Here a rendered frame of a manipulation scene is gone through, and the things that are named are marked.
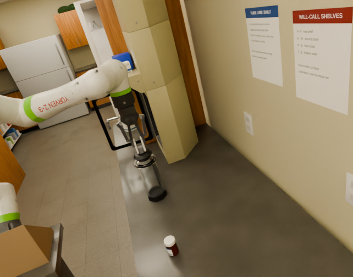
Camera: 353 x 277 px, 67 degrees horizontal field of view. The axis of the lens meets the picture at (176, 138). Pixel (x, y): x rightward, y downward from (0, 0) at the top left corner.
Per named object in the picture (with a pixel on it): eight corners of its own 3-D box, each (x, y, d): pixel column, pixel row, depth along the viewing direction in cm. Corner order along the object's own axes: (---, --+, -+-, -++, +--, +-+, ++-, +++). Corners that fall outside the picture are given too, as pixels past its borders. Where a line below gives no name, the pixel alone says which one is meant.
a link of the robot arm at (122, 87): (127, 54, 109) (105, 58, 113) (111, 62, 98) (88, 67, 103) (137, 86, 115) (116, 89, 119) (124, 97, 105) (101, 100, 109)
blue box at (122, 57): (132, 66, 162) (127, 51, 158) (134, 68, 153) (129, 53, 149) (116, 71, 161) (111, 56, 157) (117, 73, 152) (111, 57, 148)
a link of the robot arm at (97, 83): (45, 89, 115) (60, 111, 119) (25, 99, 106) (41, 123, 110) (108, 60, 98) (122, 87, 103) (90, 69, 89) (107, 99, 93)
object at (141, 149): (151, 150, 132) (147, 139, 129) (155, 159, 124) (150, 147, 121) (133, 157, 131) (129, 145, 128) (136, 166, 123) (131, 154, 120)
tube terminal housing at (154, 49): (189, 131, 194) (161, 20, 160) (206, 150, 165) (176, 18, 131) (158, 143, 191) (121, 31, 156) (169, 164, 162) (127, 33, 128)
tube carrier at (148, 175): (164, 184, 143) (153, 150, 133) (169, 195, 133) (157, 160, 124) (145, 191, 141) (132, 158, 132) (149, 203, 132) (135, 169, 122)
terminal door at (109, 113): (154, 138, 187) (136, 84, 169) (111, 151, 186) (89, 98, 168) (153, 138, 188) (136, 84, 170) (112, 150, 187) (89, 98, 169)
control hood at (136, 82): (137, 80, 170) (132, 65, 165) (145, 92, 141) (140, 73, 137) (120, 86, 168) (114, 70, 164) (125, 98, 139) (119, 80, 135)
